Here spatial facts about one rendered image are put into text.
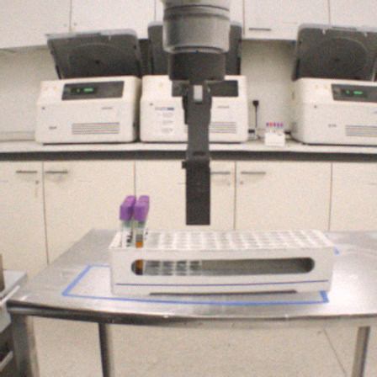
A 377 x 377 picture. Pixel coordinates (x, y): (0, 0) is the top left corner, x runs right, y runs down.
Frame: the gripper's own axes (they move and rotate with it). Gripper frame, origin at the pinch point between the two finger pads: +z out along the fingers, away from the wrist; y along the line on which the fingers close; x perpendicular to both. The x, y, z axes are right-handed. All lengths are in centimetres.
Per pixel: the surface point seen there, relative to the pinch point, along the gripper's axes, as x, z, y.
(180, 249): 2.1, 4.7, -5.0
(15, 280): 35.2, 19.4, 22.7
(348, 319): -18.1, 11.7, -13.7
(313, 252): -15.1, 5.3, -5.1
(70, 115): 63, -13, 196
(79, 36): 61, -58, 209
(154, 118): 17, -10, 193
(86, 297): 14.3, 10.8, -7.0
